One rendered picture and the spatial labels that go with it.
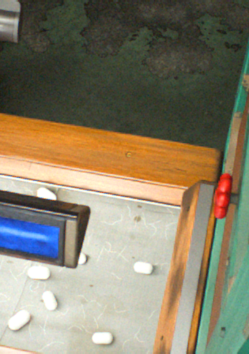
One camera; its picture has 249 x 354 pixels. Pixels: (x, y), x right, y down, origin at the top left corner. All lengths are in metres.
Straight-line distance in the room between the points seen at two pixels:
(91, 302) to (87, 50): 1.34
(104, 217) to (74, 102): 1.06
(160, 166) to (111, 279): 0.22
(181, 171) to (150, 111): 1.00
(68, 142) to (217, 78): 1.11
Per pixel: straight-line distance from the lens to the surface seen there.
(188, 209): 1.04
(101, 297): 1.09
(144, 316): 1.08
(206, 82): 2.21
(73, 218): 0.74
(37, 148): 1.19
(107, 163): 1.16
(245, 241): 0.56
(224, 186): 0.59
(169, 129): 2.10
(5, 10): 1.09
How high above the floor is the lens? 1.78
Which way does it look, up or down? 62 degrees down
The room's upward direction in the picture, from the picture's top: 3 degrees counter-clockwise
